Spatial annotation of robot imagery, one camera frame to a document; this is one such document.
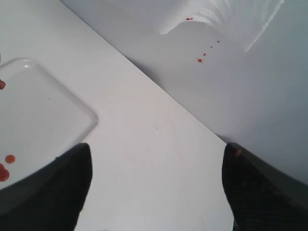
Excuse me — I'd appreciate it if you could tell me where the white backdrop sheet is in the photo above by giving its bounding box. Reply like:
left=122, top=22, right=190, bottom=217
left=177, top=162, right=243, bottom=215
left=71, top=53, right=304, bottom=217
left=64, top=0, right=308, bottom=182

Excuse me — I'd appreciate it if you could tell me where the white rectangular plastic tray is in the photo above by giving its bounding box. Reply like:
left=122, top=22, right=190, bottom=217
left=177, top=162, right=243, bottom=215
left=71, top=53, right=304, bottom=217
left=0, top=58, right=98, bottom=189

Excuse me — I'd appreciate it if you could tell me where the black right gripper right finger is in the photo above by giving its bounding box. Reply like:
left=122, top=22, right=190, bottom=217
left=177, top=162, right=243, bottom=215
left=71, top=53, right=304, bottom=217
left=221, top=142, right=308, bottom=231

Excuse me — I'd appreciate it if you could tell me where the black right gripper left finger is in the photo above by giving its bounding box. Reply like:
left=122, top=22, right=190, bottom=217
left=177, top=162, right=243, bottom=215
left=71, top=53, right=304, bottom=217
left=0, top=143, right=93, bottom=231

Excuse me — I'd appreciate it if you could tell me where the red sauce squeeze bottle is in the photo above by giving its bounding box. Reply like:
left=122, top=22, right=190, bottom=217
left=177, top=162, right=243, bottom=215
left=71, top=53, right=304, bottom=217
left=0, top=52, right=6, bottom=91

